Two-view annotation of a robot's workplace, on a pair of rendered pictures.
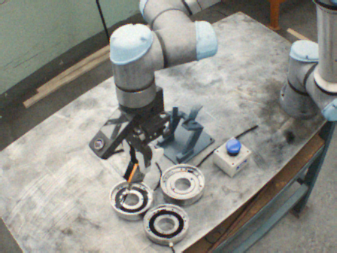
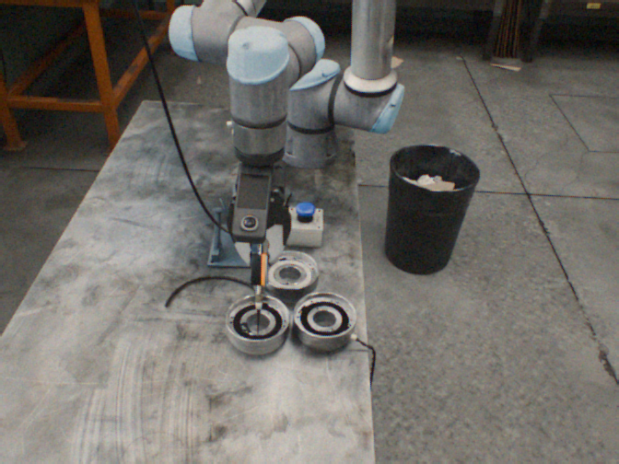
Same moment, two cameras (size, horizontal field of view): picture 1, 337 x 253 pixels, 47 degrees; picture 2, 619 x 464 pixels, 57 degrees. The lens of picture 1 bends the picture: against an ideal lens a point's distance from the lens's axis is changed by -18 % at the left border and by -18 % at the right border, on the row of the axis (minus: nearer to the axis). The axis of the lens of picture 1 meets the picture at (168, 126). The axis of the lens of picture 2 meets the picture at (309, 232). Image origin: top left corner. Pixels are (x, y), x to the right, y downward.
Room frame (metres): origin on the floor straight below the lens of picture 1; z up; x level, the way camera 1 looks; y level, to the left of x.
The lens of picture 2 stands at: (0.13, 0.56, 1.53)
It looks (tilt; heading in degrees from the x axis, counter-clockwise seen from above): 38 degrees down; 308
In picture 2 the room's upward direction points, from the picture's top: 3 degrees clockwise
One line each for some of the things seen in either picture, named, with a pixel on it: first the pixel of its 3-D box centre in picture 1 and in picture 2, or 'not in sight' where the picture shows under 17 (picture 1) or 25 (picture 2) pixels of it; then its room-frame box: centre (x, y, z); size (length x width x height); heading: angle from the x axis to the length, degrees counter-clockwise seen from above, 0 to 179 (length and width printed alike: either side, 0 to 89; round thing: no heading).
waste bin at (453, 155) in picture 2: not in sight; (425, 212); (0.93, -1.18, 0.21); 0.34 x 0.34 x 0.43
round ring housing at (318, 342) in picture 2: (166, 225); (324, 321); (0.51, 0.02, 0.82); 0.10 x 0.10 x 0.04
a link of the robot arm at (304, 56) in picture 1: (308, 64); (315, 92); (0.91, -0.42, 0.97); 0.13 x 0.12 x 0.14; 18
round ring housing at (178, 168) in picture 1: (182, 186); (289, 277); (0.63, -0.03, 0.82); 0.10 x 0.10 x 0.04
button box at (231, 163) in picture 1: (234, 155); (305, 225); (0.71, -0.16, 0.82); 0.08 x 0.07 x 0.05; 129
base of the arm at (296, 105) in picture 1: (302, 91); (310, 135); (0.92, -0.42, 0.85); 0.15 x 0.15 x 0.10
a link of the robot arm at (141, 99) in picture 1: (134, 86); (257, 131); (0.63, 0.06, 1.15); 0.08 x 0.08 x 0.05
